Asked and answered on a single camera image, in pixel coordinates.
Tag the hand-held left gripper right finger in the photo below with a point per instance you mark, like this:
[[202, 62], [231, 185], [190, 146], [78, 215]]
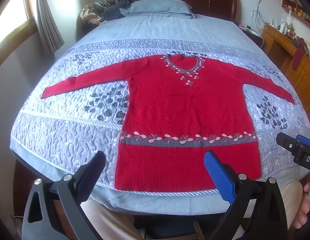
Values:
[[218, 177]]

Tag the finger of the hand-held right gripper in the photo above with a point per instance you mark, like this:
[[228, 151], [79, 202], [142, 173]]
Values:
[[306, 140], [286, 142]]

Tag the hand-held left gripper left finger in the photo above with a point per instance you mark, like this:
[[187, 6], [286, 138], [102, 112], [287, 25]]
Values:
[[96, 165]]

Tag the red knitted sweater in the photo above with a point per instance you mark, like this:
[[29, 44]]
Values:
[[180, 120]]

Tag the dark clothes pile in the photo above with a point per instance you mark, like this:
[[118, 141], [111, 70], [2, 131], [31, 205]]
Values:
[[114, 11]]

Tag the person's right hand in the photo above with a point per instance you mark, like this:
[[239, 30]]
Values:
[[303, 207]]

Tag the grey leaf-patterned quilt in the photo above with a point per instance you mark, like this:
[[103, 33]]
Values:
[[69, 130]]

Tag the person's right leg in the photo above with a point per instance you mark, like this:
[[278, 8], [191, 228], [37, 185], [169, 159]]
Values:
[[291, 200]]

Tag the person's leg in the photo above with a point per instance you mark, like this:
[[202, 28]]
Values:
[[107, 222], [291, 200]]

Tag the person's left leg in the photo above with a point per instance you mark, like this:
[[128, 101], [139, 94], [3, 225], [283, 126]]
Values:
[[107, 222]]

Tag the red hanging cloth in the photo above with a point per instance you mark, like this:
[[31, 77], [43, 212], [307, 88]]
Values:
[[298, 53]]

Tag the wooden desk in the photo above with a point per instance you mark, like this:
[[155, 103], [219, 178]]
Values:
[[282, 52]]

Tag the dark wooden nightstand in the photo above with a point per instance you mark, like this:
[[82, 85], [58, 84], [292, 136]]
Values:
[[252, 37]]

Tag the white bottle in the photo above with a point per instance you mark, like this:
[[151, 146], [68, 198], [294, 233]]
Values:
[[285, 23]]

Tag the gold shiny cloth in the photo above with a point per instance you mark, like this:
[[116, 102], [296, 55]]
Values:
[[88, 15]]

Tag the beige curtain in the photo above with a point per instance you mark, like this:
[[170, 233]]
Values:
[[48, 17]]

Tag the light blue pillow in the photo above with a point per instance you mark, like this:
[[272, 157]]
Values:
[[157, 7]]

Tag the window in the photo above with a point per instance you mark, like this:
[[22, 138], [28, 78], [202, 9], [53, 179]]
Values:
[[12, 12]]

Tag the wooden wall shelf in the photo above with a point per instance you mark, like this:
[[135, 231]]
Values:
[[295, 2]]

